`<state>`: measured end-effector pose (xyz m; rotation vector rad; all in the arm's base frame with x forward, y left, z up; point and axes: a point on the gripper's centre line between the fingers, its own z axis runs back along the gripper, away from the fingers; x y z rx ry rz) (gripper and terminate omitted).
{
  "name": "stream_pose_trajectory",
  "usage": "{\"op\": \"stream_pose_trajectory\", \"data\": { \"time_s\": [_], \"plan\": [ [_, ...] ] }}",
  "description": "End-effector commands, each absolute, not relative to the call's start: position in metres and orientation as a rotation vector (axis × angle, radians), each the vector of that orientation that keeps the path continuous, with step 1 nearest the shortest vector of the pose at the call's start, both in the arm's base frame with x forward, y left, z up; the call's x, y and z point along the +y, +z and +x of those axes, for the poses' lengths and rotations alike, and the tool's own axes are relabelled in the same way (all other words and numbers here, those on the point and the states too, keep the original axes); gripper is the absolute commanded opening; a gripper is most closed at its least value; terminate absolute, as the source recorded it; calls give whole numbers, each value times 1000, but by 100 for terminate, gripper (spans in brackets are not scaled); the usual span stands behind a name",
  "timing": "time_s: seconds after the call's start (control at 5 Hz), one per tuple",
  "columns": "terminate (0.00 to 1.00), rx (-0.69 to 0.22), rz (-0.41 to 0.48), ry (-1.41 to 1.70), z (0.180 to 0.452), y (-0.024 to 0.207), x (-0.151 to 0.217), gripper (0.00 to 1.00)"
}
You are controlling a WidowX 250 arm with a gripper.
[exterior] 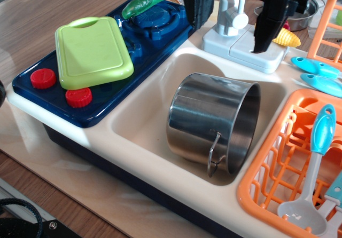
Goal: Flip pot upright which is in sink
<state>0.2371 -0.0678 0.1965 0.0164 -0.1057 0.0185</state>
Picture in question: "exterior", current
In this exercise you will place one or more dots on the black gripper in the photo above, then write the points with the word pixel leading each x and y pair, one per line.
pixel 268 24

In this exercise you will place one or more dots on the steel pot on its side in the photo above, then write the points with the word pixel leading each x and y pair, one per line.
pixel 212 120

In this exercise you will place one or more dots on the white toy faucet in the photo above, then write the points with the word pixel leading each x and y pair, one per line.
pixel 232 38

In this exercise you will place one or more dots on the yellow toy corn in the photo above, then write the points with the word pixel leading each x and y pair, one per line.
pixel 287 38

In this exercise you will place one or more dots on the steel bowl in background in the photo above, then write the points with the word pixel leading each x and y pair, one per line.
pixel 300 21

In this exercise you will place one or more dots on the green toy cucumber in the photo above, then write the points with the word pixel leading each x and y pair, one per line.
pixel 136 7

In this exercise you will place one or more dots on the blue toy stove top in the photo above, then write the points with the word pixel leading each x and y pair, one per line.
pixel 150 37

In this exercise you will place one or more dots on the green plastic cutting board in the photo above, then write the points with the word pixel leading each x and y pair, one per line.
pixel 91 51

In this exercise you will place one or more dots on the orange dish rack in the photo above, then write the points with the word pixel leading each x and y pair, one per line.
pixel 278 170

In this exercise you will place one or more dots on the red stove knob right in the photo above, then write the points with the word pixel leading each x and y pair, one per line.
pixel 78 98

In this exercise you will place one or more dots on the red stove knob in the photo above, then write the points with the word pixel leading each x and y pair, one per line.
pixel 43 78
pixel 78 98

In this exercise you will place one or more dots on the red stove knob left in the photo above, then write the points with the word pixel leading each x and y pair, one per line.
pixel 43 78

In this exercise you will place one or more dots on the orange upright rack frame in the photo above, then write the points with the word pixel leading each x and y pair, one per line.
pixel 318 40

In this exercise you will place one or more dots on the blue handled utensil upper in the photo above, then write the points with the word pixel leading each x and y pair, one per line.
pixel 316 67

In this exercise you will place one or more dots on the blue handled utensil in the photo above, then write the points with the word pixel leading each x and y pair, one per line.
pixel 323 84
pixel 316 67

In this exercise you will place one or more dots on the blue handled utensil lower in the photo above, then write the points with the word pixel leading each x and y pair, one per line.
pixel 323 84

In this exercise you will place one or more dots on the grey spoon with blue handle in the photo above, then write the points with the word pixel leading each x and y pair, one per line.
pixel 301 212

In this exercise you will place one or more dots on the grey utensil with teal handle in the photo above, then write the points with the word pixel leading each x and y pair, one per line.
pixel 332 201

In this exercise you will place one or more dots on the black bracket with screw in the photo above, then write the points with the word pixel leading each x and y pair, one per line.
pixel 13 227

